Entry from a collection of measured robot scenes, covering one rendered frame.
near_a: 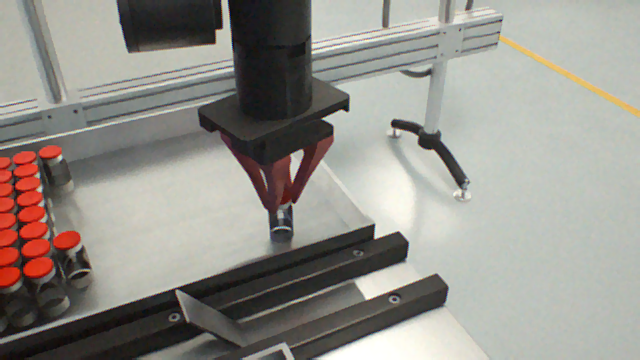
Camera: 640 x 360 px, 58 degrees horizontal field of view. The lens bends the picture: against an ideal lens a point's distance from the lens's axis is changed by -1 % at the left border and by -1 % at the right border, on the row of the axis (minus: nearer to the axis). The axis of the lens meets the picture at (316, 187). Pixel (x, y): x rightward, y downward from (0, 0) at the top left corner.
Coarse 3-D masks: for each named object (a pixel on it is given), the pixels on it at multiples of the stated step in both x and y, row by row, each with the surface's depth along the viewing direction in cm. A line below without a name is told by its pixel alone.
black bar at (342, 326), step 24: (408, 288) 44; (432, 288) 44; (336, 312) 43; (360, 312) 43; (384, 312) 43; (408, 312) 44; (288, 336) 41; (312, 336) 41; (336, 336) 42; (360, 336) 43
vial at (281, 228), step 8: (280, 208) 49; (288, 208) 49; (272, 216) 49; (280, 216) 49; (288, 216) 49; (272, 224) 50; (280, 224) 50; (288, 224) 50; (272, 232) 51; (280, 232) 50; (288, 232) 50; (280, 240) 51; (288, 240) 51
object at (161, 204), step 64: (128, 128) 62; (192, 128) 65; (128, 192) 57; (192, 192) 57; (256, 192) 57; (320, 192) 57; (128, 256) 50; (192, 256) 50; (256, 256) 50; (320, 256) 48; (64, 320) 40; (128, 320) 42
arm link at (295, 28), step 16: (240, 0) 37; (256, 0) 36; (272, 0) 36; (288, 0) 37; (304, 0) 38; (240, 16) 38; (256, 16) 37; (272, 16) 37; (288, 16) 37; (304, 16) 38; (240, 32) 38; (256, 32) 38; (272, 32) 38; (288, 32) 38; (304, 32) 39; (256, 48) 40; (288, 48) 40
